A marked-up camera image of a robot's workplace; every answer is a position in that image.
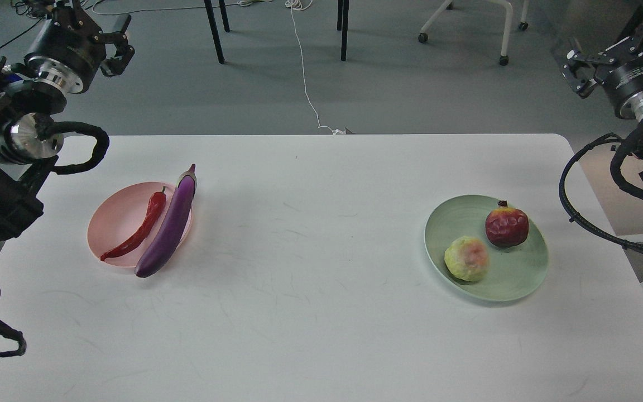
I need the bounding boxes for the green plate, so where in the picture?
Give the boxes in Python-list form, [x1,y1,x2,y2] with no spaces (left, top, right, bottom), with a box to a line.
[424,194,549,303]

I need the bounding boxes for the purple eggplant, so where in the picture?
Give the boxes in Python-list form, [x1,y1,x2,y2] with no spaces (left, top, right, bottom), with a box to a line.
[133,163,196,278]

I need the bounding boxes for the red chili pepper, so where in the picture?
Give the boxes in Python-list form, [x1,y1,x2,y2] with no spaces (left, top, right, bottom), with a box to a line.
[99,186,167,261]

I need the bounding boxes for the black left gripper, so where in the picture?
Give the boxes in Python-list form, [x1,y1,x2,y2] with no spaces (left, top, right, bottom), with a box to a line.
[25,1,135,93]

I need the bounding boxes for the black table legs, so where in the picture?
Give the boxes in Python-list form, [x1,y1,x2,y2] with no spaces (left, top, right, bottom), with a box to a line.
[203,1,350,64]

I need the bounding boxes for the white wheeled chair base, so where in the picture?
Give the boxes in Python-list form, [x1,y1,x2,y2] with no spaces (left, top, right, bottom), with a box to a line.
[418,1,531,67]

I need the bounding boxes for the white cable on floor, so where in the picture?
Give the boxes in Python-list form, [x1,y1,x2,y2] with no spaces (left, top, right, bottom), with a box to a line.
[285,0,346,135]

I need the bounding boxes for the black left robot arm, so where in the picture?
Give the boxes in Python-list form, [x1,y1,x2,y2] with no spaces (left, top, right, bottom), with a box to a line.
[0,1,135,244]

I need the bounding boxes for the red pomegranate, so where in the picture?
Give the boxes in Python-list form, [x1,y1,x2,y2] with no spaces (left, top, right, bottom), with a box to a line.
[484,199,529,248]

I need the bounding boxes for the black cables on floor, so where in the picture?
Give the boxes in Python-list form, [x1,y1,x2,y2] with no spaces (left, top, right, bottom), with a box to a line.
[0,0,244,65]

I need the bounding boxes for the yellow green fruit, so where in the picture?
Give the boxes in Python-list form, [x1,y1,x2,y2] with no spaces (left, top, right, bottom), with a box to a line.
[444,236,490,282]

